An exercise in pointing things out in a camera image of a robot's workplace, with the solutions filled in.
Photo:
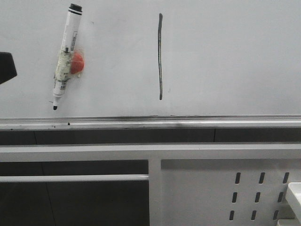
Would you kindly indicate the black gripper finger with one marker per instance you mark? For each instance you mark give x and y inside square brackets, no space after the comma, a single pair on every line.
[7,67]

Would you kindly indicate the white plastic bin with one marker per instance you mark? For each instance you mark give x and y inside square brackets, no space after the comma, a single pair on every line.
[293,198]

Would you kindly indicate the red round magnet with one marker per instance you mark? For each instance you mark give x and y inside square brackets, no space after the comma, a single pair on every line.
[77,63]

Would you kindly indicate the white whiteboard marker pen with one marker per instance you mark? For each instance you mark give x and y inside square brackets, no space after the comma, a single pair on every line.
[63,68]

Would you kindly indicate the white whiteboard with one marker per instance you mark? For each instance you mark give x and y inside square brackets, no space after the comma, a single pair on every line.
[155,64]

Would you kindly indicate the white metal rack frame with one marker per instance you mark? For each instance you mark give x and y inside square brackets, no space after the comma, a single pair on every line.
[147,185]

